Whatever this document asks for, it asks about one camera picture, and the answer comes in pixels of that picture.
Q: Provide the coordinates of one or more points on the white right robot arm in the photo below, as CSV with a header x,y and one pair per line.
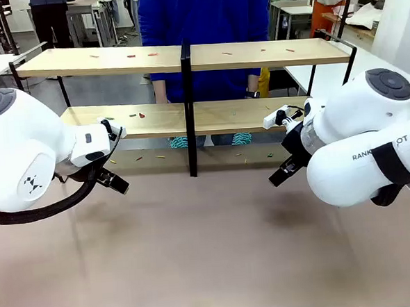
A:
x,y
345,117

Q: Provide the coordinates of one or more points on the grey background desk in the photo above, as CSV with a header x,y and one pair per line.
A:
x,y
85,11

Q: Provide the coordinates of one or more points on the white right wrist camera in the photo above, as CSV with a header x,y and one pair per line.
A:
x,y
274,118

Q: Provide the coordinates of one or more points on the yellow cloth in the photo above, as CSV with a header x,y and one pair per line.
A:
x,y
264,82

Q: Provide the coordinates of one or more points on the person in blue sweater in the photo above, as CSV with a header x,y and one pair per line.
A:
x,y
204,21

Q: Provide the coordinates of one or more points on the teal chenille duster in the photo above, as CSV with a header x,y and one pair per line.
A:
x,y
180,142
242,138

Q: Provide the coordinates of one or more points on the black wristwatch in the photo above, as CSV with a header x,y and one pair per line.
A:
x,y
253,94

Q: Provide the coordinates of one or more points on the wooden shelf with black frame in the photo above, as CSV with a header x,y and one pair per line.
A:
x,y
116,61

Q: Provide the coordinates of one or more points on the white background desk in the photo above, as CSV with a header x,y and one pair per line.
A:
x,y
292,12

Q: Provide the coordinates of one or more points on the person's right forearm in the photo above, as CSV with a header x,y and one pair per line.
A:
x,y
161,91

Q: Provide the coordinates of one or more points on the black stand pole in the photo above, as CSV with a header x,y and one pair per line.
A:
x,y
7,26
346,9

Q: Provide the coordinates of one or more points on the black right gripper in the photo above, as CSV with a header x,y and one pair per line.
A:
x,y
295,142

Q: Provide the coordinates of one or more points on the person's left forearm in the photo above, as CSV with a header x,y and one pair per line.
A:
x,y
253,83

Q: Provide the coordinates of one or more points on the person in orange trousers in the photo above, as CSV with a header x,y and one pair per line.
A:
x,y
322,14

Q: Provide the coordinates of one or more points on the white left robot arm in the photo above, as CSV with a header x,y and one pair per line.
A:
x,y
23,136

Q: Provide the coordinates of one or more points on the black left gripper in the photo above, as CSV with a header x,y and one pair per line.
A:
x,y
94,175

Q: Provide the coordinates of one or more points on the person in black trousers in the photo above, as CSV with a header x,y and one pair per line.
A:
x,y
49,20

